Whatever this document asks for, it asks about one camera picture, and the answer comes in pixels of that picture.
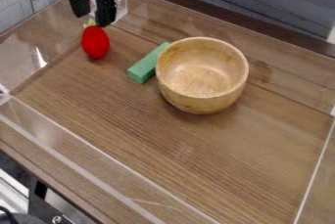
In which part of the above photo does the red toy strawberry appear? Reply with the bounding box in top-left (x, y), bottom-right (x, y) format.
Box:
top-left (81, 20), bottom-right (109, 59)

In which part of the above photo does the green rectangular block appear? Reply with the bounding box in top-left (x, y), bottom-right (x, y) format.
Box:
top-left (127, 42), bottom-right (170, 83)

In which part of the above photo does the wooden bowl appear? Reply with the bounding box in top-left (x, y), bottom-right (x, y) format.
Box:
top-left (155, 36), bottom-right (250, 114)

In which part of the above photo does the clear acrylic tray wall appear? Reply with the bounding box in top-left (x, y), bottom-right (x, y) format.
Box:
top-left (0, 0), bottom-right (335, 224)

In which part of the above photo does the black table leg bracket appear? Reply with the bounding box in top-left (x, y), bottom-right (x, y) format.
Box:
top-left (28, 180), bottom-right (74, 224)

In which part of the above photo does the black cable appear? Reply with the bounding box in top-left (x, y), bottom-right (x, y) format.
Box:
top-left (0, 205), bottom-right (21, 224)

